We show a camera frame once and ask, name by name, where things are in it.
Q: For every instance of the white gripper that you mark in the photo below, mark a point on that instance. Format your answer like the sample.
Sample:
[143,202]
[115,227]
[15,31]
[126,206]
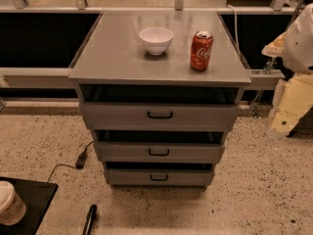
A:
[300,48]

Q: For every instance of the grey drawer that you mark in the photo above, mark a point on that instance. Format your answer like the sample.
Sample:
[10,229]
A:
[158,177]
[159,152]
[153,116]

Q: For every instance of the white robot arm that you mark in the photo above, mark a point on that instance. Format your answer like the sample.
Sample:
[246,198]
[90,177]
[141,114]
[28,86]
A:
[293,99]

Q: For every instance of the grey drawer cabinet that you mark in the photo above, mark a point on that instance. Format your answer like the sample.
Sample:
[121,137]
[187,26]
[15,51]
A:
[114,67]

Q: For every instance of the red soda can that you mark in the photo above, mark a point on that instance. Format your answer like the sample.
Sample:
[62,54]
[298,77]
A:
[201,50]

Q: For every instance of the metal diagonal rod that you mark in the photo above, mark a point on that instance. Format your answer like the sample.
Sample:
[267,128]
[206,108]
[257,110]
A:
[270,69]

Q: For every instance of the white bowl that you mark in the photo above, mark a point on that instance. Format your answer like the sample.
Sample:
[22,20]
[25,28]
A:
[156,40]

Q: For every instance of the black pen-like object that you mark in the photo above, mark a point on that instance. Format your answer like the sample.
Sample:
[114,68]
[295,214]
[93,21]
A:
[91,215]

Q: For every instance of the black side table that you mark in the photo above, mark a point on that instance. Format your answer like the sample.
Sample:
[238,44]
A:
[37,196]

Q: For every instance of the white paper coffee cup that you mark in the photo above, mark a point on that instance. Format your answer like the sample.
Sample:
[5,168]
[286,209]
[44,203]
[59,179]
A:
[12,207]

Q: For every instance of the grey horizontal rail beam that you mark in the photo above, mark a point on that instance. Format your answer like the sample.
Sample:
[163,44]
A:
[49,78]

